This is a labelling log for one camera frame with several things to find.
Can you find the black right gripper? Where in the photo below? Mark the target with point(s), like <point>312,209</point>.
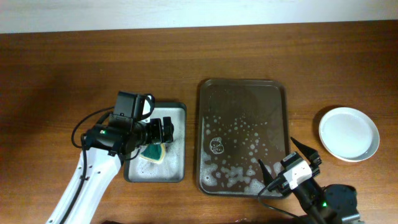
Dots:
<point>310,154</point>

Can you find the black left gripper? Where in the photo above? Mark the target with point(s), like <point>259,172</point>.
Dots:
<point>157,136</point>

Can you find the green yellow sponge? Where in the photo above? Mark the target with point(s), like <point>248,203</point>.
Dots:
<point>154,153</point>

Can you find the white plate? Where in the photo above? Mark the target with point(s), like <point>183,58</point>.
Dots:
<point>349,134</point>

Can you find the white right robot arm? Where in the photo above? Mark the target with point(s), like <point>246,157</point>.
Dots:
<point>335,203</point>

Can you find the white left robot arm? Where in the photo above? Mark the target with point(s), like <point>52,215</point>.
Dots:
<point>91,178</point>

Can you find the small black soapy tray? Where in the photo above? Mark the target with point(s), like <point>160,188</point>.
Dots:
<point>172,168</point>

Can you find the brown serving tray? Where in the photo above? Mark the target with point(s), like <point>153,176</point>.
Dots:
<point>240,122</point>

